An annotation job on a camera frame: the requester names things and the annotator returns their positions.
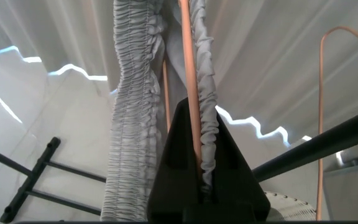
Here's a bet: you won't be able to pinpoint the pale grey shorts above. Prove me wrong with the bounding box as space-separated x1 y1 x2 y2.
100 0 220 222

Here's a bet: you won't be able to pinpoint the white laundry basket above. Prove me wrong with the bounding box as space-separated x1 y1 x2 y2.
264 191 318 222

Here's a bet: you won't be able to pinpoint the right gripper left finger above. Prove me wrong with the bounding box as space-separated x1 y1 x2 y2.
147 97 203 222

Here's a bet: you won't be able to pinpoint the pink clothes hanger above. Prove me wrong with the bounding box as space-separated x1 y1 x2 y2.
315 26 358 222
162 0 203 177

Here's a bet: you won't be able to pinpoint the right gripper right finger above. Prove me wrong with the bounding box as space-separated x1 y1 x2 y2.
203 111 270 222

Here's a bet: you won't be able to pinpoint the black clothes rack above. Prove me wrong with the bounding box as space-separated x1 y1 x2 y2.
0 105 358 224

